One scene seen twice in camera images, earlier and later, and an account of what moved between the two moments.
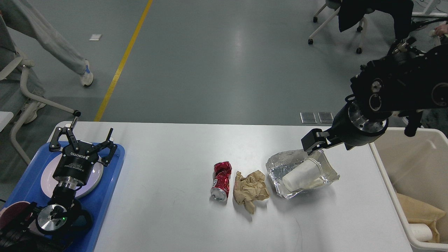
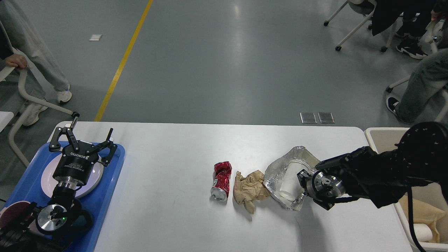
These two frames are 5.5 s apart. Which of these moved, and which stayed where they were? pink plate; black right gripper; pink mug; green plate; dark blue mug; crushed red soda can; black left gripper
Moved: black right gripper
Stayed: crushed red soda can; black left gripper; pink mug; green plate; dark blue mug; pink plate
